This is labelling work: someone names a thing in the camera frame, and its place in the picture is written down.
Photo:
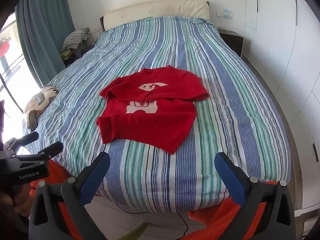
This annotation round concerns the striped bed sheet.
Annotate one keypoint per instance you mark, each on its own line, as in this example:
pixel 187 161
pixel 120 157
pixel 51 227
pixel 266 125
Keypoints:
pixel 175 52

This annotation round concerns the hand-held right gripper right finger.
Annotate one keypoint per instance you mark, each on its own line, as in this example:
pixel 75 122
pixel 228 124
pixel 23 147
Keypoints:
pixel 231 180

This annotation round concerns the orange fluffy cloth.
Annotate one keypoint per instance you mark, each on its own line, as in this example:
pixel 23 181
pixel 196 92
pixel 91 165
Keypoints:
pixel 217 215

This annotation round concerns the wall sockets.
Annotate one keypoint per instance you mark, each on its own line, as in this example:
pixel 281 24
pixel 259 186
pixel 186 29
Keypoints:
pixel 225 13

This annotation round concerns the white wardrobe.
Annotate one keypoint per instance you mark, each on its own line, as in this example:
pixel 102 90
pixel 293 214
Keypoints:
pixel 287 42

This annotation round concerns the blue-grey curtain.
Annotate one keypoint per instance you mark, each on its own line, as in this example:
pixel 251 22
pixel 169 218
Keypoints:
pixel 42 30

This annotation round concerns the checked folded cloth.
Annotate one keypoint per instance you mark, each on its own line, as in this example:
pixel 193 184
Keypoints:
pixel 76 36

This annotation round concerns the cream pillow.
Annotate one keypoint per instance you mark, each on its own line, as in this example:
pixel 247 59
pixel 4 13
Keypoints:
pixel 160 10

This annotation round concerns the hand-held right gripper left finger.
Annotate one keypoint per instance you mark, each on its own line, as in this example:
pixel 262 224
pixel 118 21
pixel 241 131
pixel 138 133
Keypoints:
pixel 96 177

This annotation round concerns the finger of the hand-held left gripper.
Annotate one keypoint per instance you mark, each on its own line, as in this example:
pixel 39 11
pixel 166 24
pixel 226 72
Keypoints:
pixel 51 150
pixel 25 141

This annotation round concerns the person's left hand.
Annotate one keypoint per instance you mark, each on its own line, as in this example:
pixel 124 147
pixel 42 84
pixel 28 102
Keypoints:
pixel 23 197

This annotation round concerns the red sweater with white figure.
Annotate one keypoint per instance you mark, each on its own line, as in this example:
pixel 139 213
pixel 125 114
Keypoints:
pixel 150 120

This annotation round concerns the patterned beige pillow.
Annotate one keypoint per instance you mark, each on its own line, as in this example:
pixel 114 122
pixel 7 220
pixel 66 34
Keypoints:
pixel 46 92

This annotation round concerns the red lantern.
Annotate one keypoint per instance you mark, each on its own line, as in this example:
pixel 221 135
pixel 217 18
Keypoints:
pixel 3 48

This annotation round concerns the dark wooden nightstand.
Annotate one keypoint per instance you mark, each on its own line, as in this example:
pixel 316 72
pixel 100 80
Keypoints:
pixel 233 41

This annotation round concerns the dark pile of clothes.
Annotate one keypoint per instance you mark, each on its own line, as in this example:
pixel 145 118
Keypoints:
pixel 80 52

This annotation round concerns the yellow-green small item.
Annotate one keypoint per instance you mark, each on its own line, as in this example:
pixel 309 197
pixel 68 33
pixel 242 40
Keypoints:
pixel 66 53

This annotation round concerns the window with railing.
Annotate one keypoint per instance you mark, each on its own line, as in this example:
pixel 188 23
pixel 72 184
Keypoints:
pixel 12 75

